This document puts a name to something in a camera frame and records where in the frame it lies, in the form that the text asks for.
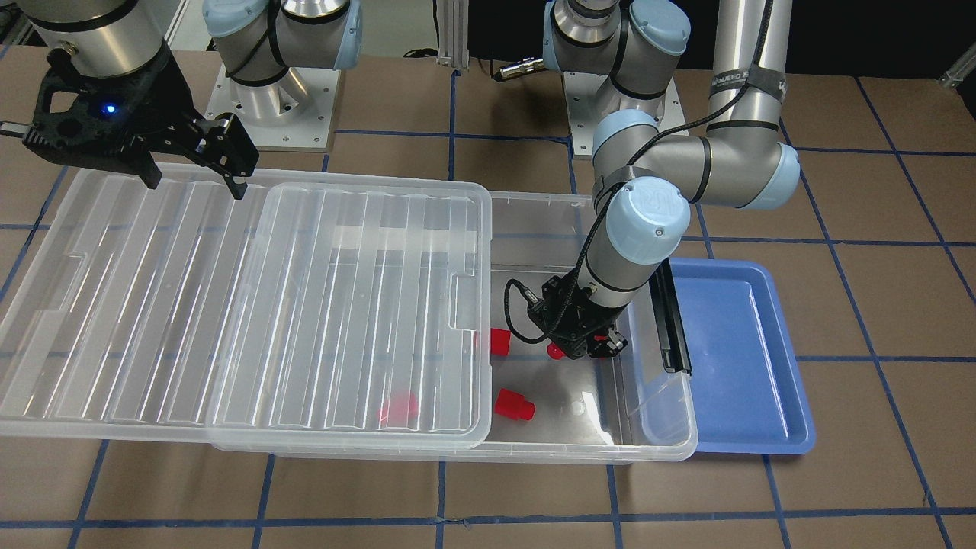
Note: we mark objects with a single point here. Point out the clear plastic storage box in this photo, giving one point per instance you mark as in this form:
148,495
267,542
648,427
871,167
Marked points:
616,394

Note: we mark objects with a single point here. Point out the clear ribbed box lid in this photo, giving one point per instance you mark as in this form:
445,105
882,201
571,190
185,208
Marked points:
288,317

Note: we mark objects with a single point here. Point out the red block near lid notch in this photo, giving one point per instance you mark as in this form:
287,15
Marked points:
500,339

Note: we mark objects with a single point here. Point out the red block in box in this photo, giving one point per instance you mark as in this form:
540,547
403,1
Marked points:
514,406

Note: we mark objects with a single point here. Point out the blue plastic tray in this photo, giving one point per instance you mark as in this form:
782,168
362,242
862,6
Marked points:
747,388

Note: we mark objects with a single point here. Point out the red block under lid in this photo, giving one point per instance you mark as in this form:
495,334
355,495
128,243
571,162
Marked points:
399,411

